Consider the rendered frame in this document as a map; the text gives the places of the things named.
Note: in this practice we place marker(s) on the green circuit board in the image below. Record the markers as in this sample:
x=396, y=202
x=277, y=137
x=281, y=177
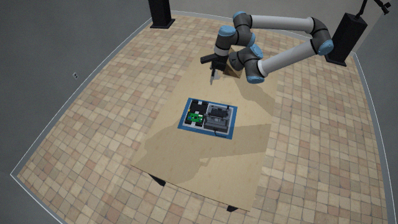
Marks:
x=195, y=117

